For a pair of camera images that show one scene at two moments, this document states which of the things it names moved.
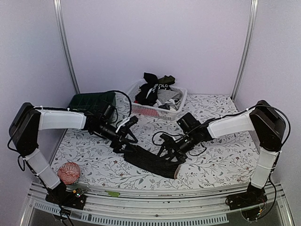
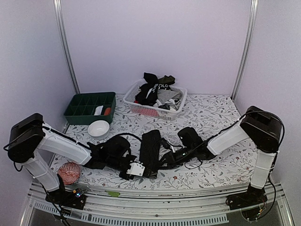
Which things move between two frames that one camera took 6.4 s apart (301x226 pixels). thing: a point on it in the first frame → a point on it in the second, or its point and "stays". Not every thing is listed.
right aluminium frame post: [245, 49] stays
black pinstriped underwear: [151, 161] → [150, 152]
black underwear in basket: [147, 94] stays
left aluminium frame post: [58, 11] stays
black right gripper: [181, 155] → [171, 159]
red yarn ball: [69, 173] stays
